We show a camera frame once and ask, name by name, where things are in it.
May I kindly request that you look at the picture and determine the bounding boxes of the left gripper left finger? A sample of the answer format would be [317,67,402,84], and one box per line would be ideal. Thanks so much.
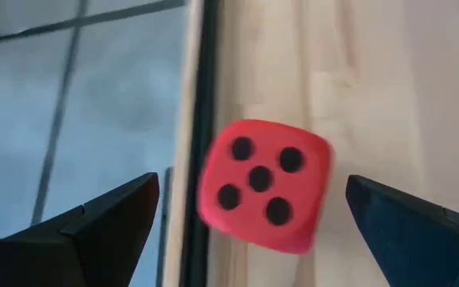
[0,171,161,287]

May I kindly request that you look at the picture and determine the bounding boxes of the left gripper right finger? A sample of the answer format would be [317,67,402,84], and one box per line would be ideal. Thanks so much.
[344,174,459,287]

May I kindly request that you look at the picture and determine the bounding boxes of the large red foam die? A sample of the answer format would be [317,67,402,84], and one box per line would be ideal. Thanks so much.
[196,118,335,256]

